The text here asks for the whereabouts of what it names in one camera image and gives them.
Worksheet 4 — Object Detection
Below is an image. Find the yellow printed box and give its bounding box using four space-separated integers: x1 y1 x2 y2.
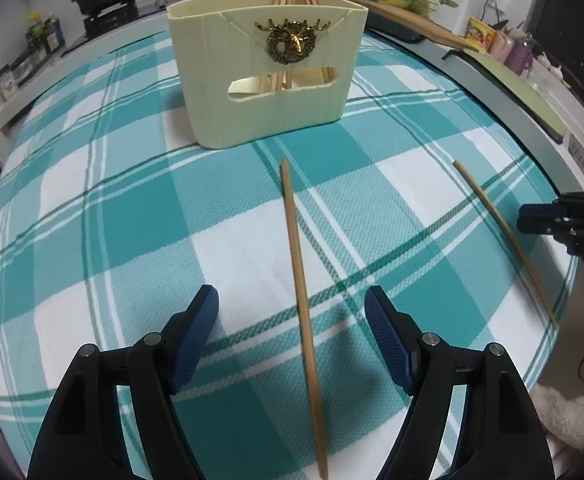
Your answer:
465 18 497 52

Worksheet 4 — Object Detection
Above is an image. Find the green cutting mat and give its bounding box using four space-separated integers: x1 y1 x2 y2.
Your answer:
442 49 568 144

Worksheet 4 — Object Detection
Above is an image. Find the wooden chopstick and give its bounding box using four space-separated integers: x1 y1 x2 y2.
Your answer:
280 158 329 479
452 159 559 328

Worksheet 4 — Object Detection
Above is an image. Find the purple cup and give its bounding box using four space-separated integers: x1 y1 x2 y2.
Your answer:
504 38 534 76

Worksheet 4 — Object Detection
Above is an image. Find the black tray under board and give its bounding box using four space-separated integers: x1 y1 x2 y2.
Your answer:
365 9 425 44

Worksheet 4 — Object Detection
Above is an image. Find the black gas stove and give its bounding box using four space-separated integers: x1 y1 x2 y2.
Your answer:
61 0 264 57

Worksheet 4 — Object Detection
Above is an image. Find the condiment bottles rack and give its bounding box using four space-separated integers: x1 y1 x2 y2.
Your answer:
0 12 66 102

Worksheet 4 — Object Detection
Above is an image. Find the teal white plaid tablecloth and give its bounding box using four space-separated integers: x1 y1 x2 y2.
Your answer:
0 32 577 479

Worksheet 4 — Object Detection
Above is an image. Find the wooden cutting board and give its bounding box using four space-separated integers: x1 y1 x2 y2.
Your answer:
349 0 478 52

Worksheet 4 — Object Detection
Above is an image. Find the cream utensil holder box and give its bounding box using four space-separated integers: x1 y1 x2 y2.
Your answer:
167 0 368 148

